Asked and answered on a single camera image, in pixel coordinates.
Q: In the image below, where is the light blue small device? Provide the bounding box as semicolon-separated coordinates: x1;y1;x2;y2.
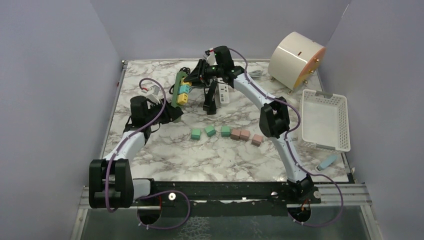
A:
316;155;338;171

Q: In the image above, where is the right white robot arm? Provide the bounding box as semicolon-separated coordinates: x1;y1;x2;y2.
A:
183;45;314;204

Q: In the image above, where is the purple cable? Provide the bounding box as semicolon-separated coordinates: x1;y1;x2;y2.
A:
205;47;344;229
104;78;191;231

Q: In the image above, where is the yellow plug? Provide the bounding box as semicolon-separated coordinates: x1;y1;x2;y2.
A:
176;93;188;106
181;80;192;87

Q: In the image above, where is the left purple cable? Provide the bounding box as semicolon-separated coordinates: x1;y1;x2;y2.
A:
104;78;191;231

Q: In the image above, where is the pink plug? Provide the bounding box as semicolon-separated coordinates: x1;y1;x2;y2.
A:
251;134;264;147
239;129;251;142
230;128;241;141

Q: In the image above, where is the white power strip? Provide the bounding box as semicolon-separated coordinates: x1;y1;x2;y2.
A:
218;84;230;106

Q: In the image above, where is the black power cable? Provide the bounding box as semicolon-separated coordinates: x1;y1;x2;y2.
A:
168;66;193;96

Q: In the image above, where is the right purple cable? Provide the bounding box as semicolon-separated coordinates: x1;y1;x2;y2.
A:
205;47;344;229

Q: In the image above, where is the blue plug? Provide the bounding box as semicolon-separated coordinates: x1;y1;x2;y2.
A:
178;84;191;95

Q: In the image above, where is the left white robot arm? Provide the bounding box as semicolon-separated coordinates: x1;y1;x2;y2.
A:
88;96;183;211

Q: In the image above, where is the beige cylindrical container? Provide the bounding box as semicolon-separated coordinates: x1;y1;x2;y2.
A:
267;31;327;92

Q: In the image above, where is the green power strip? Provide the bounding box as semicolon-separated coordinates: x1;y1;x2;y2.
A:
171;70;188;110

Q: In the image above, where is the aluminium rail frame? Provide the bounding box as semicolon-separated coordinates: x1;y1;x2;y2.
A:
71;182;382;240

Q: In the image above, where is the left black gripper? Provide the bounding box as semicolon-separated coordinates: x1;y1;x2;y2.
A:
145;97;184;126

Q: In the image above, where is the white plastic basket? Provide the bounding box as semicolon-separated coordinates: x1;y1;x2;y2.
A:
299;89;351;154

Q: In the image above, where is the black power strip middle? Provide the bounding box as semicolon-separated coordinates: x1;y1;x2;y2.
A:
203;81;218;115

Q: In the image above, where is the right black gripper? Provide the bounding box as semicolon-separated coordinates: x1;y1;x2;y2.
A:
182;59;222;89

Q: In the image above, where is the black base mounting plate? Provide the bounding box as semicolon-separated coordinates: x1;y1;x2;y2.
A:
118;180;321;218

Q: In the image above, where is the green plug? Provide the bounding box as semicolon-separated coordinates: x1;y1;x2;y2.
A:
221;125;231;138
190;128;202;141
204;125;216;137

